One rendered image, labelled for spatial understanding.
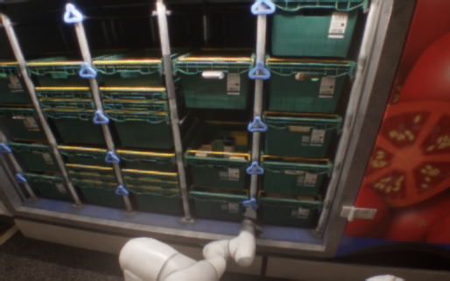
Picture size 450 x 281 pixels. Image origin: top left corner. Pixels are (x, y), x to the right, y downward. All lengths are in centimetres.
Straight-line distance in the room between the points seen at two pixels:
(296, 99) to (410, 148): 55
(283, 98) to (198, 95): 44
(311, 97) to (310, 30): 31
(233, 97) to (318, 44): 46
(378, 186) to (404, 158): 18
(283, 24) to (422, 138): 79
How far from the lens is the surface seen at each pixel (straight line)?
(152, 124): 138
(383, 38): 107
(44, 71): 165
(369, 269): 186
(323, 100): 122
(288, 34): 113
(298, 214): 162
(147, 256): 82
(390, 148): 123
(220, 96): 120
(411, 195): 145
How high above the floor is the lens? 189
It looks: 28 degrees down
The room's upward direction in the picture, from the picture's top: 1 degrees counter-clockwise
